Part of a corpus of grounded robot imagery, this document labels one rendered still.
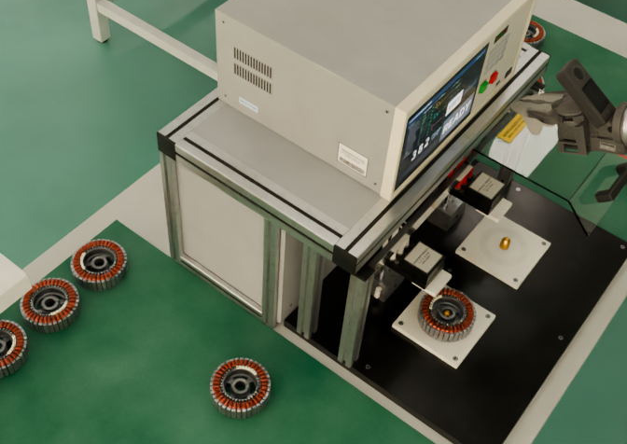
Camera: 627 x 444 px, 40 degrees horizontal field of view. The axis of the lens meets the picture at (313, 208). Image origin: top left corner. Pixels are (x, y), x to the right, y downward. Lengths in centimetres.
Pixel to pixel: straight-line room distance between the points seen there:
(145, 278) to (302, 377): 39
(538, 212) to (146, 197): 88
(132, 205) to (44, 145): 128
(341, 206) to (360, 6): 35
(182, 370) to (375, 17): 75
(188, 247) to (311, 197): 41
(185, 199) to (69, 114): 166
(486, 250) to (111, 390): 82
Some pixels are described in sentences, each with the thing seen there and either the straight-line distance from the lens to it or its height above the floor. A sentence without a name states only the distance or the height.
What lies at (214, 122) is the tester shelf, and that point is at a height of 111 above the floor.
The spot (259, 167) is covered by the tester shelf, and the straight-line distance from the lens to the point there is 148.
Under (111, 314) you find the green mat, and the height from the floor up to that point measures 75.
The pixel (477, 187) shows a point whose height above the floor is 92.
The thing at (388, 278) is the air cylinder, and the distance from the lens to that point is 171.
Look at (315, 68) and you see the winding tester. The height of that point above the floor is 131.
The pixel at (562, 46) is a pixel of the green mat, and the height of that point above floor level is 75.
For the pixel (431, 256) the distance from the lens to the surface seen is 164.
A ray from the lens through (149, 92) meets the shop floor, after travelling 331.
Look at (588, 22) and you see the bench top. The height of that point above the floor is 75.
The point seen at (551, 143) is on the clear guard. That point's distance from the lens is 170.
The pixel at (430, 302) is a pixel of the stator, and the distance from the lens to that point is 170.
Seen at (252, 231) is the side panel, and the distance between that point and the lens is 154.
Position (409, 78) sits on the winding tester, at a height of 132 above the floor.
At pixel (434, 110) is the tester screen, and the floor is 125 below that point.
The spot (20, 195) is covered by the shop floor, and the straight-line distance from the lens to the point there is 302.
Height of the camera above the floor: 219
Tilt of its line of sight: 49 degrees down
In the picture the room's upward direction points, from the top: 5 degrees clockwise
